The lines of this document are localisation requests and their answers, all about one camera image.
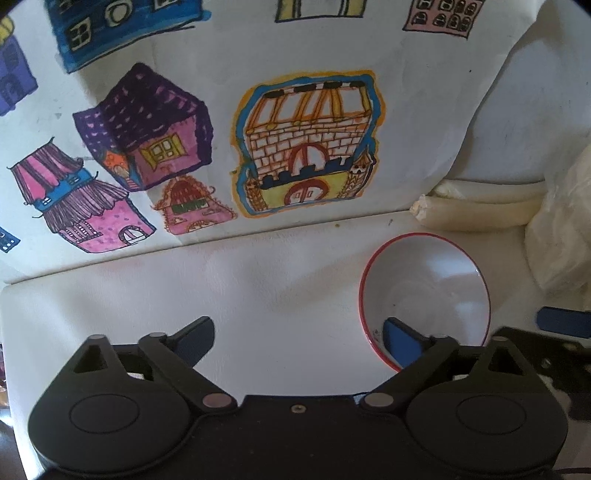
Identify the cream rolled stick front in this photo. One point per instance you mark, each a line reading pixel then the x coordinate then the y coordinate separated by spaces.
pixel 465 216

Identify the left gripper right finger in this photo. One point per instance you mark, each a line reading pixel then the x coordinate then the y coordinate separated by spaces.
pixel 422 358

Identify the colourful houses drawing paper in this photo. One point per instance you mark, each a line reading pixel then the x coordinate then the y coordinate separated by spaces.
pixel 134 126

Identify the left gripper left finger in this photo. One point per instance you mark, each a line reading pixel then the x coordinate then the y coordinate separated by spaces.
pixel 173 359

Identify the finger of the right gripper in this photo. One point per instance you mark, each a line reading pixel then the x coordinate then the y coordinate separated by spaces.
pixel 559 320

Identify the cream rolled stick rear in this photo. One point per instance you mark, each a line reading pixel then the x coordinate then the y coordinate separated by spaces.
pixel 488 192

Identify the cream rolled stick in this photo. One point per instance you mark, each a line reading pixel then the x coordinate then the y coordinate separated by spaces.
pixel 465 216
pixel 488 192

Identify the plastic bag of white rolls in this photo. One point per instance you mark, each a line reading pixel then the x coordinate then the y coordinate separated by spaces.
pixel 557 239

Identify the white cartoon table mat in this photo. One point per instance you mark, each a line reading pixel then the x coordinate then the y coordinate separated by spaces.
pixel 284 306

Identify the white red-rimmed bowl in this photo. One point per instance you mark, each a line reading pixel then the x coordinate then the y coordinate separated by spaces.
pixel 429 283

